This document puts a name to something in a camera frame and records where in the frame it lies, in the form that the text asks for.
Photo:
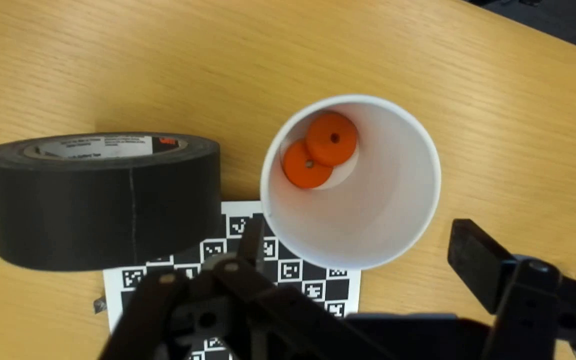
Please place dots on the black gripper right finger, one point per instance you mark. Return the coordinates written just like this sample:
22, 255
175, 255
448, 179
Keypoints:
479, 257

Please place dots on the checkered calibration board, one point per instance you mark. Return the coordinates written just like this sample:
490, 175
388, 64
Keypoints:
314, 291

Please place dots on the black tape roll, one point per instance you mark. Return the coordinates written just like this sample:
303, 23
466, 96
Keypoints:
101, 207

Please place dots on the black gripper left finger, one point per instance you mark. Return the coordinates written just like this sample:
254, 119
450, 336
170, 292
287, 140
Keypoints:
251, 242

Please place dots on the white paper cup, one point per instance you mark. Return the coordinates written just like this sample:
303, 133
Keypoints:
381, 213

